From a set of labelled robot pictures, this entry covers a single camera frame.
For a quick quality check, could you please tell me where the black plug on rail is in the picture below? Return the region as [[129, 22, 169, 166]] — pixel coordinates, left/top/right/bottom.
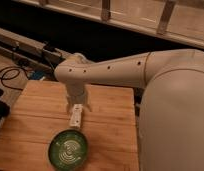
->
[[42, 42, 57, 55]]

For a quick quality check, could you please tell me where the metal rail beam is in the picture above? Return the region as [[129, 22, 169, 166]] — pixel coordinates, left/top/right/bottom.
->
[[0, 26, 96, 73]]

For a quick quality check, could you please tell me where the blue object behind board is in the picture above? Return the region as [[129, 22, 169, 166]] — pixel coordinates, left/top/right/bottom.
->
[[29, 71, 45, 80]]

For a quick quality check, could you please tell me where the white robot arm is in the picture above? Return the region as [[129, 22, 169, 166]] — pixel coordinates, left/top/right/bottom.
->
[[55, 49, 204, 171]]

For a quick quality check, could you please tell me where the black cable loop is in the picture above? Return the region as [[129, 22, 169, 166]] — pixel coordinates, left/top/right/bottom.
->
[[0, 65, 30, 91]]

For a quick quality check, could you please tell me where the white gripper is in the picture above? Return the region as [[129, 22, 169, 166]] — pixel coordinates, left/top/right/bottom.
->
[[65, 83, 92, 113]]

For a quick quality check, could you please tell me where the wooden board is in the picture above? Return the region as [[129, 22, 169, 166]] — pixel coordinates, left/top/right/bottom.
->
[[0, 81, 139, 171]]

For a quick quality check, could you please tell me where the glass window frame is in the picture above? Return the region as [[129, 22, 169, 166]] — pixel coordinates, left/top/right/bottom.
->
[[14, 0, 204, 49]]

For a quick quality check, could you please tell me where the green ceramic bowl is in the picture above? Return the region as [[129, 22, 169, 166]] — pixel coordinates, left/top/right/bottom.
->
[[48, 129, 88, 171]]

